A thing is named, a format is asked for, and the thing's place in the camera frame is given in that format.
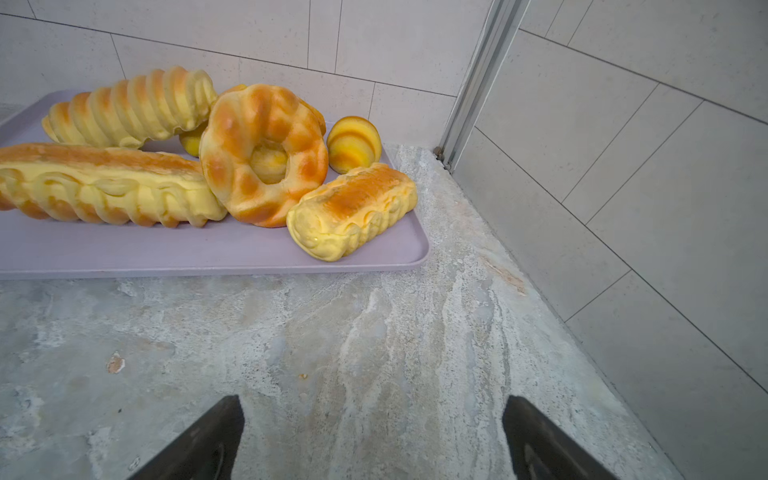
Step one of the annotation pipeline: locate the long cream-filled bread loaf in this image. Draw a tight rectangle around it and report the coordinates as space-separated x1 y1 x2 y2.
1 143 228 228

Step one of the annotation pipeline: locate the aluminium corner post right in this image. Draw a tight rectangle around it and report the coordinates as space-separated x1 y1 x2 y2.
433 0 530 174

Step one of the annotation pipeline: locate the ring-shaped braided bread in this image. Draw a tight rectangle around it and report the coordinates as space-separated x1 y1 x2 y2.
199 84 329 228

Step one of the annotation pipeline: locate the short glazed bread roll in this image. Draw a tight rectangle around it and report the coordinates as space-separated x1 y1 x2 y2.
286 162 418 262

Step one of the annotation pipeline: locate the lilac plastic tray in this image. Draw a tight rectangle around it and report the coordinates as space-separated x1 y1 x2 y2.
0 89 431 281

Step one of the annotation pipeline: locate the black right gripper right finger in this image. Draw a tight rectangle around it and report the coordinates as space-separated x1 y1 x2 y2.
502 395 617 480

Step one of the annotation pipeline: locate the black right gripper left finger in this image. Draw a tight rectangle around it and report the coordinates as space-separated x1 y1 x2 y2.
130 395 245 479

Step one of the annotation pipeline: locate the small round striped bun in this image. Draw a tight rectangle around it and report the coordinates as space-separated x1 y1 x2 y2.
326 116 383 174

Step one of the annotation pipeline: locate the long ridged spiral bread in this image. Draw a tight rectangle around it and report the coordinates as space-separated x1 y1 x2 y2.
41 66 217 149

